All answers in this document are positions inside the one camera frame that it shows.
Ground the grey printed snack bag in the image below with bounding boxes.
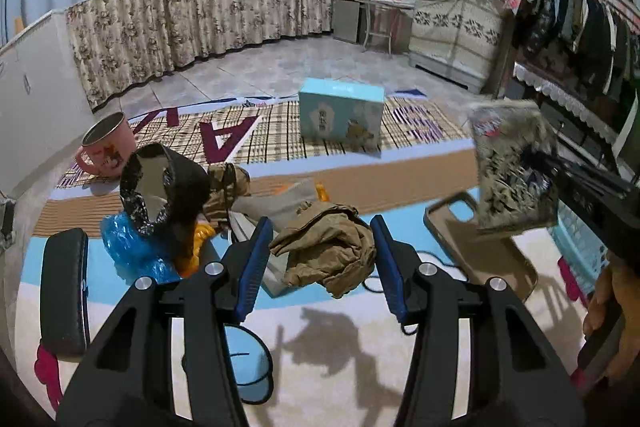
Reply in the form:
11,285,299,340
469,100,559,236

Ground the grey cloth pouch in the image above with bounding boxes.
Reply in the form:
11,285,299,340
229,179,319,297

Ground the brown paper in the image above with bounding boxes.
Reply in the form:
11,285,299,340
269,202,376,299

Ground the person's right hand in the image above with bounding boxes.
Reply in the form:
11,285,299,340
582,251,640,384

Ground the light blue laundry basket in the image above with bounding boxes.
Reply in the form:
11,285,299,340
548,202,608,285

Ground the black glasses case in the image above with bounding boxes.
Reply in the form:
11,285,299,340
40,228,90,360

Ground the low lace covered stand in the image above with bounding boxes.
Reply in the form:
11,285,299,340
506,63,639,184

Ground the blue crumpled plastic bag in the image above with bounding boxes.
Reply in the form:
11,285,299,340
100,212,180,285

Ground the brown phone case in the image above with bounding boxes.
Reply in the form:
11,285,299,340
423,192,538,301

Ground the orange snack packet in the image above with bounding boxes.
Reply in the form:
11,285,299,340
174,221,216,279

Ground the black foil snack bag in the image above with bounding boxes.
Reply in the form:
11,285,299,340
119,143,210,259

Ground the clothes rack with garments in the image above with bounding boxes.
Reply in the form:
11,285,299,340
512,0,639,106

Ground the brown striped sock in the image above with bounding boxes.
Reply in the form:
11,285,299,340
203,162,250,228

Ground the pink enamel mug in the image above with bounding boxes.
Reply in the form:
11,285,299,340
75,112,137,178

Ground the cloth covered cabinet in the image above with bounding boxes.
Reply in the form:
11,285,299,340
408,0,504,94

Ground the patterned play mat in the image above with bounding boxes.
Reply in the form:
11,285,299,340
13,86,591,427

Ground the light blue cardboard box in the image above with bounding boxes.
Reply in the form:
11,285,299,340
298,78,385,150

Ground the white low cabinet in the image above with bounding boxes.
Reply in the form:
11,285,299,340
0,11,96,198

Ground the small folding table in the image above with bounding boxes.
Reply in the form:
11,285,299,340
357,0,416,55

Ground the floral beige curtain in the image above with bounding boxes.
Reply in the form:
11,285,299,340
65,0,333,108

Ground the black cable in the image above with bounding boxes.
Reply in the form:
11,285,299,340
361,249,469,338

